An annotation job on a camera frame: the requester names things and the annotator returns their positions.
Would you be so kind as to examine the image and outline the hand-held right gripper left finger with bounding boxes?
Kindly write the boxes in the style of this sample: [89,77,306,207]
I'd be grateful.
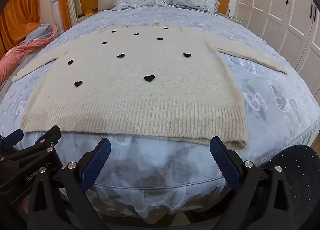
[26,137,112,230]

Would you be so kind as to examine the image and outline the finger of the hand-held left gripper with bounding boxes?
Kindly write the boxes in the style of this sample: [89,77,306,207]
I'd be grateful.
[0,128,25,157]
[34,125,62,149]

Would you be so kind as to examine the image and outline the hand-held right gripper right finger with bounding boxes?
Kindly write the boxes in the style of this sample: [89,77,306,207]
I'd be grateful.
[209,136,298,230]

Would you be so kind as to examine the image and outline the cream sweater with black hearts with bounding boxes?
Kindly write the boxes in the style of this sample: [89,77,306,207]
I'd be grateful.
[12,22,288,149]

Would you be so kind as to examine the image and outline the bed with butterfly sheet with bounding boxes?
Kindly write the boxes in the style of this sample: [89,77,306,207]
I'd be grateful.
[0,8,320,218]

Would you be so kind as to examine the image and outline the pink blanket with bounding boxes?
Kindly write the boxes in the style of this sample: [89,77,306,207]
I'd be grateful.
[0,24,59,81]

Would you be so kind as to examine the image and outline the grey cloth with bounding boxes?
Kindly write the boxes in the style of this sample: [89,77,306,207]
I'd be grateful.
[20,23,54,46]

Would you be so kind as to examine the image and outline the white nightstand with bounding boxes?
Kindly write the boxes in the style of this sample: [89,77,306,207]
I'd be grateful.
[226,9,243,25]

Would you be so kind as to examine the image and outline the white wardrobe doors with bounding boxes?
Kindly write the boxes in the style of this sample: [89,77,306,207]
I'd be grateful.
[232,0,320,78]

